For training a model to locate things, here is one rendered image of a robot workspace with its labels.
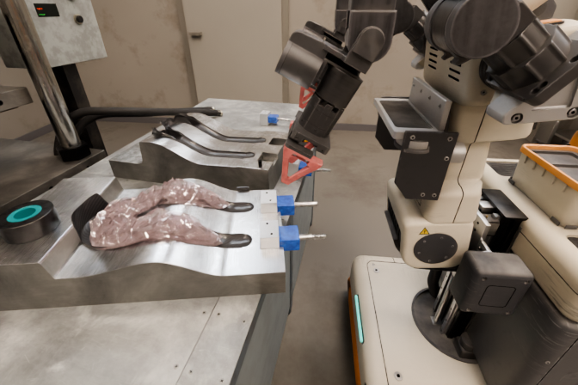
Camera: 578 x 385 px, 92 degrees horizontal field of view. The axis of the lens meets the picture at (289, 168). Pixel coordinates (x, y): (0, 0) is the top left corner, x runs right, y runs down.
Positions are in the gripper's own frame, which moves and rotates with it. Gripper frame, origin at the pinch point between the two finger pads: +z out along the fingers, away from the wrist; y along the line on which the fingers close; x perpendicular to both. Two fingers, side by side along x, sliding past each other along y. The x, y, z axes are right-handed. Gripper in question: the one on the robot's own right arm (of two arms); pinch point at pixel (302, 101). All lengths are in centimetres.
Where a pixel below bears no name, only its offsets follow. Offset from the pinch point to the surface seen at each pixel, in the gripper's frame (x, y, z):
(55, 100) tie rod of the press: -71, 6, 36
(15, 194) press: -63, 29, 56
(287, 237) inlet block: 6.0, 47.6, 11.3
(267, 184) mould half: 0.2, 25.5, 16.9
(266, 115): -8.7, -28.9, 21.1
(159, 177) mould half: -28.2, 21.4, 34.0
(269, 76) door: -26, -227, 56
